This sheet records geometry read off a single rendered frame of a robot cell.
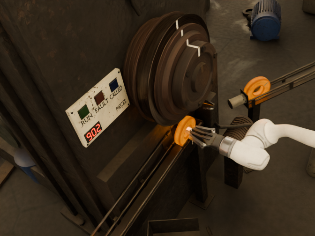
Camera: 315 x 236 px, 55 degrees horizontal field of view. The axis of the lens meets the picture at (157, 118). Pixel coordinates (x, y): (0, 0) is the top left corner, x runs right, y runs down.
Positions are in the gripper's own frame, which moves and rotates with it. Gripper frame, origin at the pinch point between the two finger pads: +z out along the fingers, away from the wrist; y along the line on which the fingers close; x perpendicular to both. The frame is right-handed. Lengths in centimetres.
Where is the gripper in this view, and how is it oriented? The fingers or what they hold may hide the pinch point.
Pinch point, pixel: (185, 128)
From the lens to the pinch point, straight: 152.0
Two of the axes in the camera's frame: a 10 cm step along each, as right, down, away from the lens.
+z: -8.1, -3.5, 4.7
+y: 5.7, -6.4, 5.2
